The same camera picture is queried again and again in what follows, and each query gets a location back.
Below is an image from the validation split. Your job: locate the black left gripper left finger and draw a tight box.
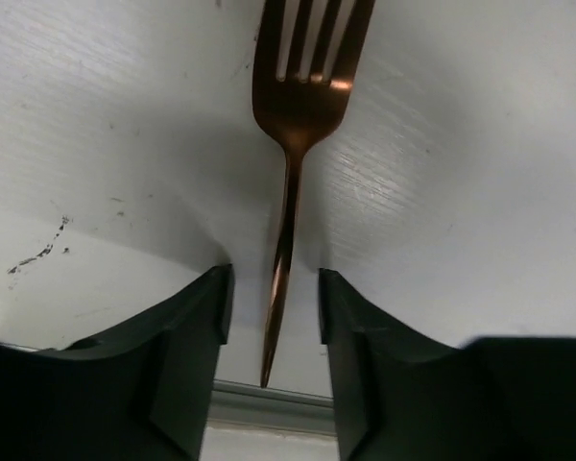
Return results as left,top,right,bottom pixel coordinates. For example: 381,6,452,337
0,265,234,460

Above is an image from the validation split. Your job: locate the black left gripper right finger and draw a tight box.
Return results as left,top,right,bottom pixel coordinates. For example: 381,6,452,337
319,269,576,460

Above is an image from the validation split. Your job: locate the copper fork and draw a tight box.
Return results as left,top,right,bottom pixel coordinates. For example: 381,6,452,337
252,0,374,387

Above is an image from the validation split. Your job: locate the aluminium table edge rail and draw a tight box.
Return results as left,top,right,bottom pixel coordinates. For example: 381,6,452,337
208,380,335,436

